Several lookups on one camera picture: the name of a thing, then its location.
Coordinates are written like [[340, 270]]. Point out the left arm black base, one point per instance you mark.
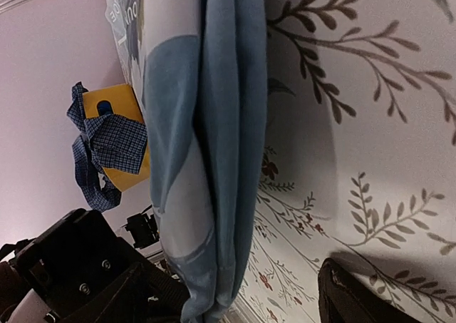
[[143, 229]]

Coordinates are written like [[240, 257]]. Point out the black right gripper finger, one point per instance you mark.
[[344, 299]]

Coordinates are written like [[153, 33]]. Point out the yellow laundry basket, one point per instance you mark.
[[117, 109]]

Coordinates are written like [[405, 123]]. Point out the blue checkered shirt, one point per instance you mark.
[[98, 191]]

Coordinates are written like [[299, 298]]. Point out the light blue t-shirt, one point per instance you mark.
[[198, 70]]

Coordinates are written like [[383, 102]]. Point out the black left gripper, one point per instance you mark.
[[80, 271]]

